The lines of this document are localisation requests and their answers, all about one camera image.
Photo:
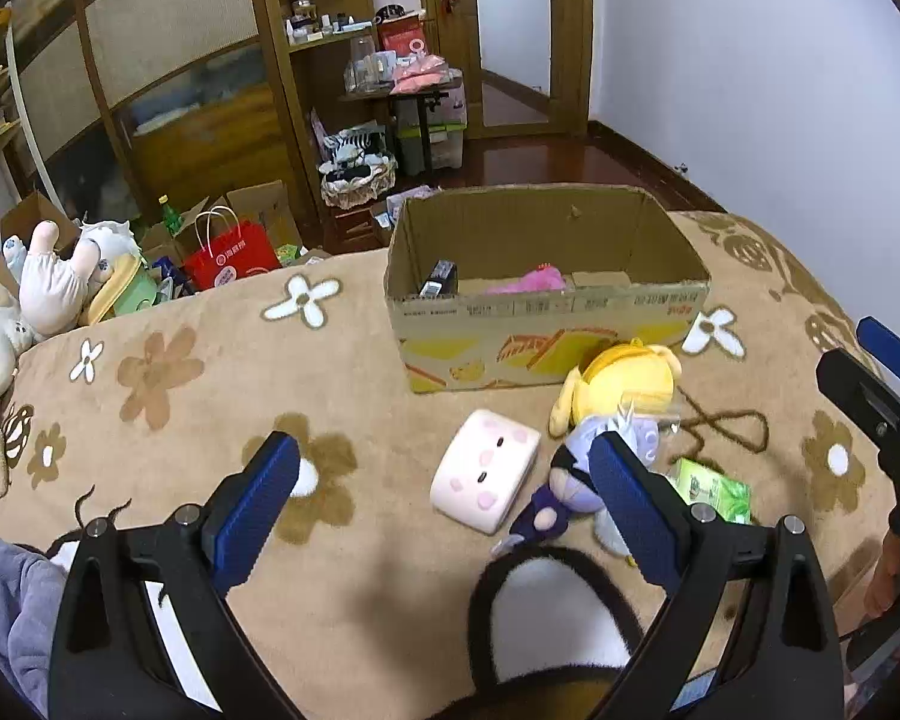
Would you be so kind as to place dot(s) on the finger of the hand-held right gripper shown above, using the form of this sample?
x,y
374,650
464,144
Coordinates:
x,y
851,382
896,352

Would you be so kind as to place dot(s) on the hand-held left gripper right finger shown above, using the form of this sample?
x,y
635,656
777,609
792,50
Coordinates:
x,y
630,517

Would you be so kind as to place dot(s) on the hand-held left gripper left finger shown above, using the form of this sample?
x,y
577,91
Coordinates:
x,y
262,502

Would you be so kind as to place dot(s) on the pale-haired dark plush doll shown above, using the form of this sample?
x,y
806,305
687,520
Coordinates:
x,y
562,491

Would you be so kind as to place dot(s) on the green packet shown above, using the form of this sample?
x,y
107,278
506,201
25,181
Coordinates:
x,y
712,491

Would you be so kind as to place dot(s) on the pink square plush pillow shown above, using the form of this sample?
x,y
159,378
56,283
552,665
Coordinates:
x,y
487,469

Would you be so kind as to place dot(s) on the cardboard box with yellow print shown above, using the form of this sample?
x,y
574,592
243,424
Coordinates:
x,y
540,330

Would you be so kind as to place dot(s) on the person's right hand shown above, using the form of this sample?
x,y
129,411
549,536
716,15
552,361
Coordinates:
x,y
881,577

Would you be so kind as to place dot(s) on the beige floral blanket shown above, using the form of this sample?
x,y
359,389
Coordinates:
x,y
360,615

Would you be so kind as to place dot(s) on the red paper bag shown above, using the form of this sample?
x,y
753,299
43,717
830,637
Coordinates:
x,y
232,259

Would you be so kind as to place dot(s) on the green and yellow plush toy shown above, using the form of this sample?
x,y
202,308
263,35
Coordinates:
x,y
131,289

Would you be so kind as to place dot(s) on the bright pink plush toy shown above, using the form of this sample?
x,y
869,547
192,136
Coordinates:
x,y
529,281

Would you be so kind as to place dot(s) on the person's purple-clad leg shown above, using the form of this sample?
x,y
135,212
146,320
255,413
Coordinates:
x,y
11,600

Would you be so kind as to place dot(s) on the small black box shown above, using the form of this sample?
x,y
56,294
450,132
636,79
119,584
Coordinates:
x,y
439,279

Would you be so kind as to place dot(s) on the open brown cardboard box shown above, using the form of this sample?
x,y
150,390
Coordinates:
x,y
266,214
34,221

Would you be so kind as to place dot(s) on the white plush doll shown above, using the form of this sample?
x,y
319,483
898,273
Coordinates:
x,y
64,277

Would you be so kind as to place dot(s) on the green bottle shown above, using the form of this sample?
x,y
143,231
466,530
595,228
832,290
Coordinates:
x,y
171,216

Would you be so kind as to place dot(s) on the frilled basket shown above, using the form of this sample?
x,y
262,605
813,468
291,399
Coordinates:
x,y
356,187

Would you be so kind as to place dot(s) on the striped plush toy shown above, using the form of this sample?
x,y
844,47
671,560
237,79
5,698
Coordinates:
x,y
352,146

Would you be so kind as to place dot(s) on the clear plastic storage box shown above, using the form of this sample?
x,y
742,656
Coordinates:
x,y
446,135

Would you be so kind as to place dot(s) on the dark side table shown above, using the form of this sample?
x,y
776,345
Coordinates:
x,y
420,101

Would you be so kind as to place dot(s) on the clear plastic containers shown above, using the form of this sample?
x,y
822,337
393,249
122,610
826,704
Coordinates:
x,y
371,67

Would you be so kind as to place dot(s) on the pink cloth bundle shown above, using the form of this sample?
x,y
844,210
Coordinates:
x,y
420,73

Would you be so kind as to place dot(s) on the wooden wardrobe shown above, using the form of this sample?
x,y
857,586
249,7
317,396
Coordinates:
x,y
172,52

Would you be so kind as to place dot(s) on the wooden corner shelf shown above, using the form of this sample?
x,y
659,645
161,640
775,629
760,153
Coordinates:
x,y
315,37

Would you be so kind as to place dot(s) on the red box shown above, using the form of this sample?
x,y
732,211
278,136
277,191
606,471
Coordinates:
x,y
401,37

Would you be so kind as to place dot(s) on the wooden door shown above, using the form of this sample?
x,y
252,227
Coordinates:
x,y
450,30

